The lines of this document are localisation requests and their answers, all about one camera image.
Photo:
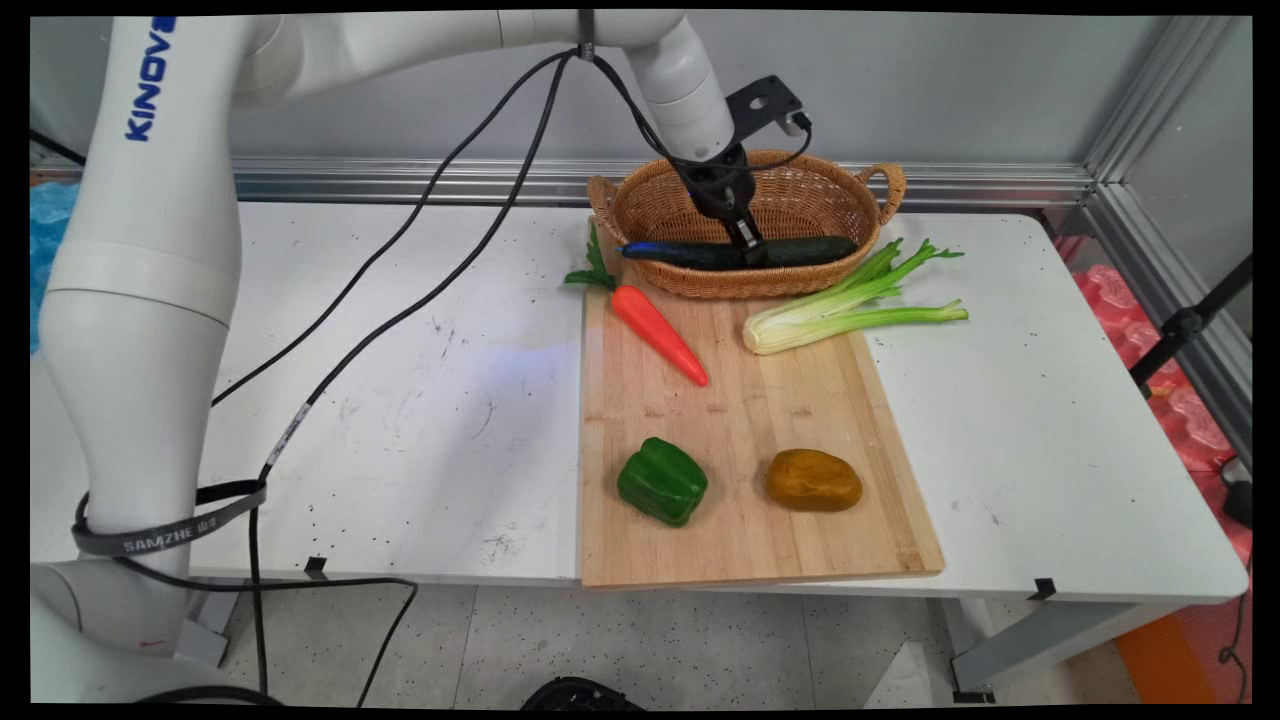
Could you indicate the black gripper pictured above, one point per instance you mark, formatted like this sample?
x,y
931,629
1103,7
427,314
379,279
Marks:
x,y
718,180

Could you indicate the dark green cucumber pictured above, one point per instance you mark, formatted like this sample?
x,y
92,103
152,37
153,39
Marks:
x,y
800,252

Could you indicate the green bell pepper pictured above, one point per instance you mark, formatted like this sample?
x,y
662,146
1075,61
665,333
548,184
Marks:
x,y
662,482

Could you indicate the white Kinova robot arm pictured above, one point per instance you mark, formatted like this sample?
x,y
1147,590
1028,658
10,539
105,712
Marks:
x,y
140,300

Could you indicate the woven wicker basket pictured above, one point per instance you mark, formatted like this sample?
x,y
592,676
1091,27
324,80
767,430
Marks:
x,y
820,195

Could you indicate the green celery stalk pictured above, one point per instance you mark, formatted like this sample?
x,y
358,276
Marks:
x,y
800,325

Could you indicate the orange carrot with green leaves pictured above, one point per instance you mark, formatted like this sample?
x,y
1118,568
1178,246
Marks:
x,y
660,335

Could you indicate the wooden cutting board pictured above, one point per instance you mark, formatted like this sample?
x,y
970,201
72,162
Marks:
x,y
790,410

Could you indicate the brown potato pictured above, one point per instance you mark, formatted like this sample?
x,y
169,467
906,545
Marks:
x,y
812,480

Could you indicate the black tripod stand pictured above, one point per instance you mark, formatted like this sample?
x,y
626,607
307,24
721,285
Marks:
x,y
1185,325

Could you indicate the black table edge clip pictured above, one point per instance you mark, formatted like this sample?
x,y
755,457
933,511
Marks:
x,y
1043,588
315,568

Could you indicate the pink plastic wrap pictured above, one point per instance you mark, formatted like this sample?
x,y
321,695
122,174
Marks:
x,y
1190,420

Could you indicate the black round object on floor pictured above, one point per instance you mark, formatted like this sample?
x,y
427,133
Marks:
x,y
578,694

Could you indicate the grey table leg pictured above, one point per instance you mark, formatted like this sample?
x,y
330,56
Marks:
x,y
1040,640

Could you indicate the small black device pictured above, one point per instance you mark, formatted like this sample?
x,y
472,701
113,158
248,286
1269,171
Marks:
x,y
1238,492

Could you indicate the orange floor mat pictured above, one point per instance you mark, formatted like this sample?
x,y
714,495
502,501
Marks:
x,y
1180,655

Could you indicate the blue plastic bag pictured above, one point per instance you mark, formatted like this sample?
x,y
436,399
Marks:
x,y
48,240

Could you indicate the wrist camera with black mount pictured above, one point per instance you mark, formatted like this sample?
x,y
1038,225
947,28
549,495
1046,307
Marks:
x,y
765,103

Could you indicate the aluminium frame rail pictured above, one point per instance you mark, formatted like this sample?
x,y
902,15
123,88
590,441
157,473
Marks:
x,y
980,185

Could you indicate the aluminium frame corner post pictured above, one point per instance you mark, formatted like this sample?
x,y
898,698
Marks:
x,y
1150,230

